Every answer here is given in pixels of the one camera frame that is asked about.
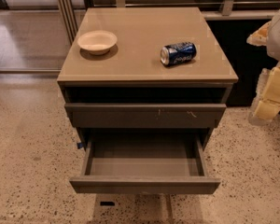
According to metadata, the blue Pepsi can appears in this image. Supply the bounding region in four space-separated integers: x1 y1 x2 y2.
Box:
161 42 197 66

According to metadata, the grey drawer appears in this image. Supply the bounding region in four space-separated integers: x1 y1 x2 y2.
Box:
70 130 220 194
64 103 226 129

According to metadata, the grey top drawer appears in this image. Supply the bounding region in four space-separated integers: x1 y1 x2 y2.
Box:
64 103 226 129

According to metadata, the white paper bowl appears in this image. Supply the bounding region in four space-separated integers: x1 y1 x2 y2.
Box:
77 30 118 55

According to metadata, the grey drawer cabinet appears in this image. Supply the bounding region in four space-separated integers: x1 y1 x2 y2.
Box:
58 7 238 145

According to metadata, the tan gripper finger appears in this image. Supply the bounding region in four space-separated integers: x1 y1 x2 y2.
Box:
246 21 271 47
253 62 280 120

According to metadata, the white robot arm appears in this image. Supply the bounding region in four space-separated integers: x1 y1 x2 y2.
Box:
246 9 280 126

